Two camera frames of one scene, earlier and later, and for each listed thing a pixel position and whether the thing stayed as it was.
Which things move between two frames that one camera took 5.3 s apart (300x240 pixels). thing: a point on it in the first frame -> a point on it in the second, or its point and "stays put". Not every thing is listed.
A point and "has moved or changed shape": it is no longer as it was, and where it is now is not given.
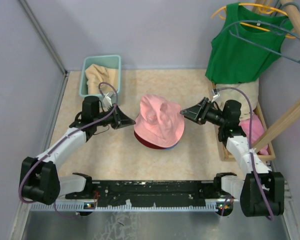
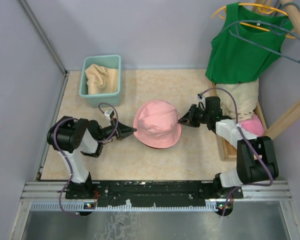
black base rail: (114, 193) stays put
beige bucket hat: (96, 74) stays put
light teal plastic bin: (111, 62) stays put
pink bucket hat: (159, 122) has moved or changed shape
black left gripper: (120, 119) -> (123, 131)
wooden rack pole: (298, 23) stays put
